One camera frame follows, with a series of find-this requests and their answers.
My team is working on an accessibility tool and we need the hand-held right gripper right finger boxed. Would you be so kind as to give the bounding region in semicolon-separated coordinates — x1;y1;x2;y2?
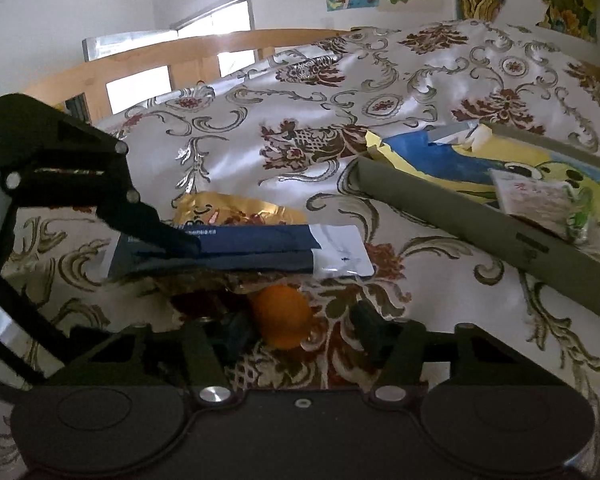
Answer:
349;300;571;406

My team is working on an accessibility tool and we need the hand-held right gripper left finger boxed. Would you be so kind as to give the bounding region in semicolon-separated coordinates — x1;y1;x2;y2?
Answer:
55;310;253;406

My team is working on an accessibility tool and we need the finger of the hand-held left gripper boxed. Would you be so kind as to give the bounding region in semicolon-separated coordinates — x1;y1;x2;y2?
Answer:
0;257;81;401
0;92;203;261

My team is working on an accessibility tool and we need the tangerine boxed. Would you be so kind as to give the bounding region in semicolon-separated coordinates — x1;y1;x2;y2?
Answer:
250;285;313;351

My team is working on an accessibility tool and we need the dark blue long packet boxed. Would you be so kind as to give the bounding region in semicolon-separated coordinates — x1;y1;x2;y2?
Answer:
102;224;376;281

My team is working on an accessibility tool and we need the grey box with cartoon lining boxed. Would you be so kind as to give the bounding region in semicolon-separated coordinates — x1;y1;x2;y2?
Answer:
357;122;600;331

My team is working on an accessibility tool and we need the clear rice cracker packet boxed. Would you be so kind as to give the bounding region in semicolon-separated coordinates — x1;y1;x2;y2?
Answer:
490;167;576;233

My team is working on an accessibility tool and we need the gold foil packet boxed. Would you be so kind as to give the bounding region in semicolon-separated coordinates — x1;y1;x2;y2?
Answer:
172;191;306;228

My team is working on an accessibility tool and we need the floral printed blanket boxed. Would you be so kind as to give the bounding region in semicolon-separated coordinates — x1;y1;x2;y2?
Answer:
0;20;600;480

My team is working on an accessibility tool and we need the white paper piece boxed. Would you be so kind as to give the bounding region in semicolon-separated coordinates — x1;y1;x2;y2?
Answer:
430;122;496;153

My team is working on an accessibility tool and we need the window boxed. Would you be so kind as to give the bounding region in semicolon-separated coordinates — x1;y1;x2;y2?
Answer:
82;0;258;116

